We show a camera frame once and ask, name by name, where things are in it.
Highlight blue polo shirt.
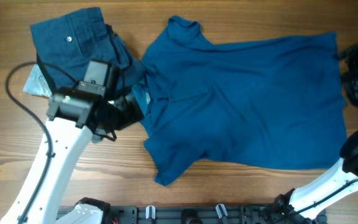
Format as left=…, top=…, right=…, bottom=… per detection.
left=135, top=16, right=347, bottom=186

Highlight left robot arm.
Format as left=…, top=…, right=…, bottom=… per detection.
left=1, top=60, right=143, bottom=223

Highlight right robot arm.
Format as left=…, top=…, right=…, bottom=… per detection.
left=266, top=44, right=358, bottom=223

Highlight folded grey garment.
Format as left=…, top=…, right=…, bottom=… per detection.
left=23, top=64, right=52, bottom=97

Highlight folded dark blue shorts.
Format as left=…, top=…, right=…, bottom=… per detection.
left=30, top=7, right=145, bottom=91

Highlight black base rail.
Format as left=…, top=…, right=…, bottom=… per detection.
left=54, top=197, right=328, bottom=224

